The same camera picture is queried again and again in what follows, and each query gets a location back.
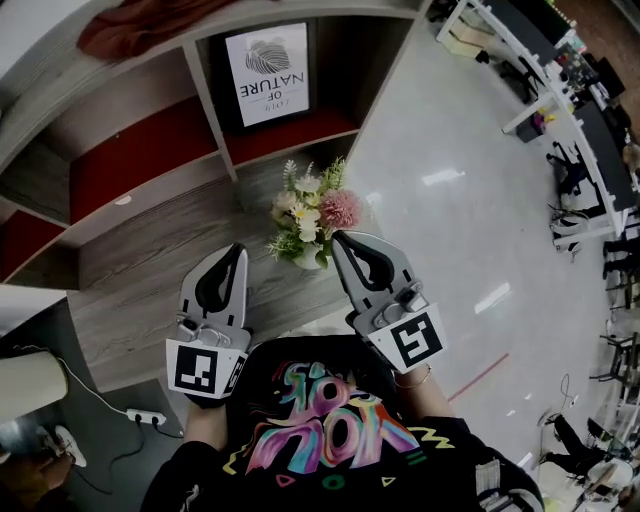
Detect black office chair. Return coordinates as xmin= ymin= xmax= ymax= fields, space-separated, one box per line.
xmin=546 ymin=139 xmax=607 ymax=202

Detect person's left forearm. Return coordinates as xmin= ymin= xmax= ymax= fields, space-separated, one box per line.
xmin=184 ymin=394 xmax=227 ymax=452

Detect white power strip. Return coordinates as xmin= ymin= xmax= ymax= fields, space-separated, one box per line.
xmin=125 ymin=406 xmax=168 ymax=427

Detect red floor tape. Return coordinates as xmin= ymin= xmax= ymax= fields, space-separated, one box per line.
xmin=446 ymin=351 xmax=511 ymax=403

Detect pink and white flowers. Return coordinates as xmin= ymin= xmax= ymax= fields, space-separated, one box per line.
xmin=265 ymin=156 xmax=367 ymax=272

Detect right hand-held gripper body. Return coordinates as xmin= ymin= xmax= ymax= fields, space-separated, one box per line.
xmin=344 ymin=284 xmax=449 ymax=376

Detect long white black-topped table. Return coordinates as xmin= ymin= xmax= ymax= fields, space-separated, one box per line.
xmin=434 ymin=0 xmax=640 ymax=251

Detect thin gold bracelet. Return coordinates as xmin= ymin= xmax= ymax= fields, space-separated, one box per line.
xmin=394 ymin=363 xmax=433 ymax=391

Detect black floor cable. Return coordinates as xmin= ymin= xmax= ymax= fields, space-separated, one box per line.
xmin=78 ymin=423 xmax=187 ymax=497

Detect black bin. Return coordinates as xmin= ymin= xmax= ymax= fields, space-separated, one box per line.
xmin=514 ymin=111 xmax=558 ymax=145

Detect large cream ribbed cylinder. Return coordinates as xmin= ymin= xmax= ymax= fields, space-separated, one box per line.
xmin=0 ymin=349 xmax=70 ymax=422

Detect person's right forearm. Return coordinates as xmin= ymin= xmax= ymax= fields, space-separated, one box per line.
xmin=392 ymin=363 xmax=459 ymax=432

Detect black framed picture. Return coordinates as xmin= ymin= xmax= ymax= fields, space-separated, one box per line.
xmin=208 ymin=18 xmax=320 ymax=135

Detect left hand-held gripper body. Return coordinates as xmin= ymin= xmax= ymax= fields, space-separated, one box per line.
xmin=164 ymin=312 xmax=254 ymax=410

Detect thin black looped cable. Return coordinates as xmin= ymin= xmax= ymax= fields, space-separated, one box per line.
xmin=558 ymin=372 xmax=581 ymax=412

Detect white cable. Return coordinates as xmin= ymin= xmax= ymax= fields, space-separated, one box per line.
xmin=12 ymin=343 xmax=132 ymax=417

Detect person's black printed shirt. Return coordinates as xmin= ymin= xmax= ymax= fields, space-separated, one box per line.
xmin=139 ymin=333 xmax=547 ymax=512

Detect grey wooden shelf desk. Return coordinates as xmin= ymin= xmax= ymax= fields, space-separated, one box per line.
xmin=0 ymin=0 xmax=431 ymax=394

